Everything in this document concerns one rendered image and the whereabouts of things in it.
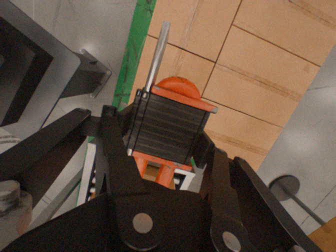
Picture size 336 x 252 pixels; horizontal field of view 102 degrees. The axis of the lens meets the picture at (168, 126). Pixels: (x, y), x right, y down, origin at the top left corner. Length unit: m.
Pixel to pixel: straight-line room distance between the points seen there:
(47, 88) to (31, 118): 0.17
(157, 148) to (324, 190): 2.76
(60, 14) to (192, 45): 1.19
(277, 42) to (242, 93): 0.32
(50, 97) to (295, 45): 1.27
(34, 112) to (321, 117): 2.42
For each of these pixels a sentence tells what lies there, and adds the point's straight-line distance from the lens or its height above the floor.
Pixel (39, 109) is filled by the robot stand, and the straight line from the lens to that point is 0.85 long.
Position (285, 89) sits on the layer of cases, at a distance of 1.12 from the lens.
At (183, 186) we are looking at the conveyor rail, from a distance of 1.06.
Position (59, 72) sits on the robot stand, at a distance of 0.77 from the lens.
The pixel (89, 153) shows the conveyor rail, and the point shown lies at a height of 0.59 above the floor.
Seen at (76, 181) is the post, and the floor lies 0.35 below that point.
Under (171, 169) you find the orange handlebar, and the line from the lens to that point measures 0.19.
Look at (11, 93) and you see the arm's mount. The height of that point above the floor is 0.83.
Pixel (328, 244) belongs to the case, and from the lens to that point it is 1.81.
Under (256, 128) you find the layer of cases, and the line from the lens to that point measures 1.07.
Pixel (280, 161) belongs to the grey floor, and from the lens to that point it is 2.15.
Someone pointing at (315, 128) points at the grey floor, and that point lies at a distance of 2.22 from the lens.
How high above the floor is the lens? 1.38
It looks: 72 degrees down
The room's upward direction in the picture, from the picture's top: 174 degrees clockwise
